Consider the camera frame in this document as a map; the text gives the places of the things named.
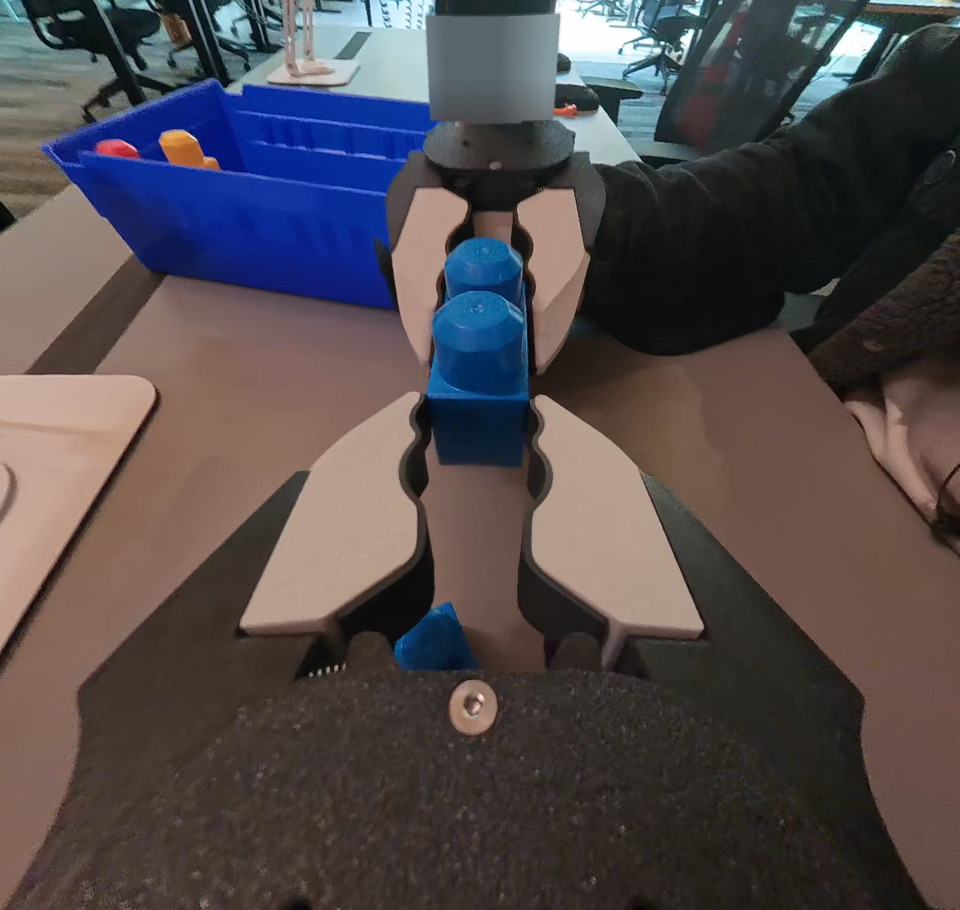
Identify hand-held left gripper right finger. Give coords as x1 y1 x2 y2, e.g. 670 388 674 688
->
519 396 706 641

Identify blue plastic bin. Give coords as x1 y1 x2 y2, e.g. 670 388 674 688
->
41 77 440 310

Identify black flat pad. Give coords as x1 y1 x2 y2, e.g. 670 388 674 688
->
555 83 603 120

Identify orange one-stud mega block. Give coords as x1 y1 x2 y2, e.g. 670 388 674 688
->
159 130 221 172

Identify thin black cord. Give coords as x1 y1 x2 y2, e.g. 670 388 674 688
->
932 462 960 545

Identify blue two-stud mega block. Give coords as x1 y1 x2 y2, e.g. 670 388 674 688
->
426 238 535 469

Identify blue one-stud mega block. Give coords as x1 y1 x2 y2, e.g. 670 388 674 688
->
393 601 480 673

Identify white base document stand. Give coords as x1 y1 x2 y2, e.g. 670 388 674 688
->
0 373 159 652

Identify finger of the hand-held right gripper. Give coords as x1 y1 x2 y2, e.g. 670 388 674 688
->
391 186 472 369
517 187 594 377

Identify wooden board easel stand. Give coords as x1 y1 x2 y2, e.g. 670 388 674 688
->
266 0 361 88

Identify grey sweatshirt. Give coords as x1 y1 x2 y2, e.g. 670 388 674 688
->
846 370 960 559

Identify dark fleece jacket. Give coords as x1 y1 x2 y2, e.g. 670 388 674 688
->
810 231 960 401

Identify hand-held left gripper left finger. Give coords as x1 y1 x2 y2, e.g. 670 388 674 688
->
238 391 436 637

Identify person's right forearm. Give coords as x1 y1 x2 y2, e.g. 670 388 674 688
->
577 25 960 356

